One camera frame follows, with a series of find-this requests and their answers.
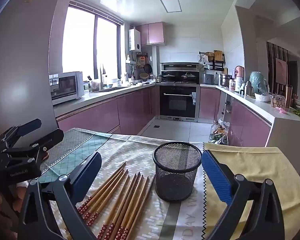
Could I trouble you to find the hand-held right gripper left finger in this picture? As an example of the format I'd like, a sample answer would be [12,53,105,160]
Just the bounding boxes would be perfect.
[17,151,102,240]

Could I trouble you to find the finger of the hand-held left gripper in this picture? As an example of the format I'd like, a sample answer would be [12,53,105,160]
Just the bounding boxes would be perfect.
[2,129,65,164]
[0,119,42,148]

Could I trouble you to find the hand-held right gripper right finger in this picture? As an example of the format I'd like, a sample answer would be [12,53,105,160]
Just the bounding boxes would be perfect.
[201,150,285,240]

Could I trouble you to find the black mesh holder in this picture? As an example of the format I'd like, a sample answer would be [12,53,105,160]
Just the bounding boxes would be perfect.
[152,141,202,202]

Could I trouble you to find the bunch of wooden chopsticks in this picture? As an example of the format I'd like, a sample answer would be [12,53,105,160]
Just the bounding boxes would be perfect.
[65,162,156,240]

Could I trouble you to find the person's left hand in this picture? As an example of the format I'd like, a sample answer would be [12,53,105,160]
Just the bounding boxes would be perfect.
[0,182,28,230]

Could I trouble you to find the yellow cloth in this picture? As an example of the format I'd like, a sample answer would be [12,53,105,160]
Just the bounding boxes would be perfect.
[202,142,300,240]

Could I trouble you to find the plastic bags of vegetables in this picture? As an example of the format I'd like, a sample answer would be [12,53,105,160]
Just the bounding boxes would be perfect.
[209,120,232,145]

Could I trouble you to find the patterned beige green tablecloth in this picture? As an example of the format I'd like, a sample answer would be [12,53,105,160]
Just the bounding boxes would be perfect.
[37,127,208,240]

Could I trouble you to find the white microwave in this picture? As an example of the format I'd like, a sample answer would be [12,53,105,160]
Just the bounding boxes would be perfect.
[49,71,85,105]

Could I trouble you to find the pink base cabinets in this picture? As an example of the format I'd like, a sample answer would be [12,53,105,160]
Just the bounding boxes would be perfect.
[199,87,273,148]
[56,85,157,136]

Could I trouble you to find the grey refrigerator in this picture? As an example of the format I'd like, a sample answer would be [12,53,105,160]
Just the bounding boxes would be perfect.
[0,0,73,140]

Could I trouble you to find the steel faucet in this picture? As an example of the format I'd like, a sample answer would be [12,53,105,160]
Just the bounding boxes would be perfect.
[99,64,106,90]

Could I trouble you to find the black built-in oven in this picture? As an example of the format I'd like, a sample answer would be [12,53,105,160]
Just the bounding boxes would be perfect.
[159,84,200,121]

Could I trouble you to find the steel flask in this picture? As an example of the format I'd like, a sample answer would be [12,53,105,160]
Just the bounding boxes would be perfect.
[244,81,254,97]

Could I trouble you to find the steel stockpot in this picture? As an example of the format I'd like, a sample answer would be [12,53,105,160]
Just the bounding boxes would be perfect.
[219,74,232,87]

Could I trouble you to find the clear plastic food container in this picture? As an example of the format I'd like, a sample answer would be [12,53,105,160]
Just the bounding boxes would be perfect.
[270,94,287,108]

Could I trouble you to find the kitchen window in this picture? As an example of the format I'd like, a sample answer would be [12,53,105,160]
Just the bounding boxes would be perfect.
[62,1,124,83]

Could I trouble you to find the dark pot with lid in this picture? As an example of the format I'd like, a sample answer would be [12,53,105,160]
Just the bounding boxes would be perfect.
[161,72,177,82]
[181,72,197,82]

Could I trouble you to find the pink kettle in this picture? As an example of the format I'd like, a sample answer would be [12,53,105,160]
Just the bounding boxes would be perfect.
[234,66,245,80]

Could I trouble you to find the copper tumbler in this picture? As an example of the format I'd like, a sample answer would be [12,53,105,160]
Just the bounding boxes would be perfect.
[284,85,293,108]

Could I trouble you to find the black range hood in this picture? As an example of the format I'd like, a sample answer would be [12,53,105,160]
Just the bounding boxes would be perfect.
[159,62,200,72]

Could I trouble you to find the white water heater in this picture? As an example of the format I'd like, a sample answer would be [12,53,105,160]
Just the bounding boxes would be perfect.
[129,28,142,53]

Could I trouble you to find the ceiling light panel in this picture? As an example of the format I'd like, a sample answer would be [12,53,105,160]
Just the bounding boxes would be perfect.
[159,0,183,13]

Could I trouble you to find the black wall rack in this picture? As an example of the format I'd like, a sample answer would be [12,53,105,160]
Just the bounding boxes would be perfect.
[199,50,226,72]

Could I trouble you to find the framed wall picture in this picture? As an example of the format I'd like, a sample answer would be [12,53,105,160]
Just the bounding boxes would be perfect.
[275,57,288,85]

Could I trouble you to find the pink wall cabinet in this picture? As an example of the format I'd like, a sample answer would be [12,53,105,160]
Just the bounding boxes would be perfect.
[136,22,165,46]

